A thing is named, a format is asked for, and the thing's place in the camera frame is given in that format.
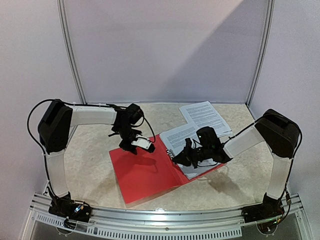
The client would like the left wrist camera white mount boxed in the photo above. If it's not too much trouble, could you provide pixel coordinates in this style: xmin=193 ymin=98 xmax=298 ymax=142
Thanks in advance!
xmin=131 ymin=135 xmax=156 ymax=153

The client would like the aluminium frame post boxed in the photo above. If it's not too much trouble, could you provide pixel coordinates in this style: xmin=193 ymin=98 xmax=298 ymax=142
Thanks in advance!
xmin=57 ymin=0 xmax=87 ymax=104
xmin=245 ymin=0 xmax=275 ymax=108

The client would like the aluminium front rail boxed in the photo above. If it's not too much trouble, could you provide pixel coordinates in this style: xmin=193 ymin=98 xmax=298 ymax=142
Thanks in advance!
xmin=22 ymin=193 xmax=313 ymax=240

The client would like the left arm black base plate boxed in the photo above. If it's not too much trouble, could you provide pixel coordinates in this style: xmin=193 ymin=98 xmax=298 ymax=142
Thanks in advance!
xmin=48 ymin=198 xmax=92 ymax=223

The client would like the stack of printed papers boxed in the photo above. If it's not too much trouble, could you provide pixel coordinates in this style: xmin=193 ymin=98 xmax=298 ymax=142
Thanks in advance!
xmin=179 ymin=101 xmax=233 ymax=138

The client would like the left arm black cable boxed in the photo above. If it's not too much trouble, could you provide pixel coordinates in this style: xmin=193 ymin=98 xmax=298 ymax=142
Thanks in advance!
xmin=26 ymin=98 xmax=156 ymax=198

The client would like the left aluminium frame post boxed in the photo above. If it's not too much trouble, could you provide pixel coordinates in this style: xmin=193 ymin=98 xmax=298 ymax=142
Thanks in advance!
xmin=57 ymin=0 xmax=87 ymax=104

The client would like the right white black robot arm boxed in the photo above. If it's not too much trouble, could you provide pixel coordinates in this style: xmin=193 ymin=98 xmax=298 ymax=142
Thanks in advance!
xmin=172 ymin=109 xmax=302 ymax=218

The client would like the red file folder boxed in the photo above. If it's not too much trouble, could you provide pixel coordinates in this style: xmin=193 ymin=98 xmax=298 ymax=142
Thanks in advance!
xmin=109 ymin=135 xmax=223 ymax=204

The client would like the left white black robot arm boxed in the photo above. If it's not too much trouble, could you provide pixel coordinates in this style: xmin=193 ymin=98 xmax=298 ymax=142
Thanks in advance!
xmin=38 ymin=99 xmax=151 ymax=217

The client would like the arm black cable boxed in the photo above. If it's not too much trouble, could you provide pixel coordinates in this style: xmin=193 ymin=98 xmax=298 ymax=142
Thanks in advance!
xmin=26 ymin=98 xmax=156 ymax=198
xmin=191 ymin=119 xmax=302 ymax=221

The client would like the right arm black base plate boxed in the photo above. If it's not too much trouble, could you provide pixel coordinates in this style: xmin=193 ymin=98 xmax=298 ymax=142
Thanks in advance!
xmin=241 ymin=203 xmax=285 ymax=223

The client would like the right aluminium frame post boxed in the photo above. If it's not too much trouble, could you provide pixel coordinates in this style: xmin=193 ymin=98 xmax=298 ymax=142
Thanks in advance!
xmin=245 ymin=0 xmax=275 ymax=108

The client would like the metal clip folder spine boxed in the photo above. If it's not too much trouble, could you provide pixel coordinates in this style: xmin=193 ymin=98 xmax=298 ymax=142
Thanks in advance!
xmin=166 ymin=149 xmax=175 ymax=159

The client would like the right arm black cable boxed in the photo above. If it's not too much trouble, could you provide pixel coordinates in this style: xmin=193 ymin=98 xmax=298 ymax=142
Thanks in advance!
xmin=191 ymin=119 xmax=302 ymax=221

